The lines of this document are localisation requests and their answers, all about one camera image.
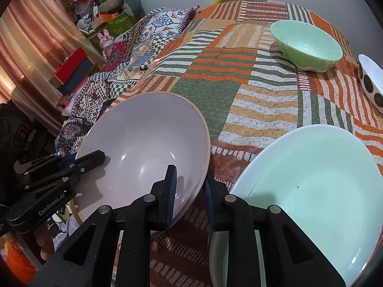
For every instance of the mint green bowl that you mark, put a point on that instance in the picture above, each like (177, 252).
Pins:
(308, 47)

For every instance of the grey plush toy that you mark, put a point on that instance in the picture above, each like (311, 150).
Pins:
(132, 8)

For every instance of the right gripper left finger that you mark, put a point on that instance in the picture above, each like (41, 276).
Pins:
(113, 246)

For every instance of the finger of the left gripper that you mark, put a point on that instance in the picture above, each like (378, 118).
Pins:
(82, 165)
(54, 161)

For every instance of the pink ceramic bowl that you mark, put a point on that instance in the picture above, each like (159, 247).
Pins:
(141, 137)

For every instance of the red and blue box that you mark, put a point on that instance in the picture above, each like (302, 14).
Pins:
(71, 72)

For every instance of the green storage box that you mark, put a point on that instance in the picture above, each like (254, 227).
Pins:
(116, 27)

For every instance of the person's left hand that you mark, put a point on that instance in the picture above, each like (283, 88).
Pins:
(45, 241)

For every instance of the mint green plate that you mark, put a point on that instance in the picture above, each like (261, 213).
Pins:
(327, 181)

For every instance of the white plate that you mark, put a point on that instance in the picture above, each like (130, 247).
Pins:
(247, 239)

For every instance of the striped patchwork orange blanket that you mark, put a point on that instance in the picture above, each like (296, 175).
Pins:
(226, 62)

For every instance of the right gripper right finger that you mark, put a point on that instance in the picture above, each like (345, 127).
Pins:
(309, 267)

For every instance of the orange pink curtain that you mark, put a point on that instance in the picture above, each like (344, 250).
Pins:
(36, 37)

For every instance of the patterned checkered quilt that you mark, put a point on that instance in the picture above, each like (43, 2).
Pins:
(132, 54)

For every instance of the white bowl with dark dots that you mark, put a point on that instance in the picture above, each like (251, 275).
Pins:
(371, 80)

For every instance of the pink rabbit toy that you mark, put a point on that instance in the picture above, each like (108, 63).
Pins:
(106, 43)

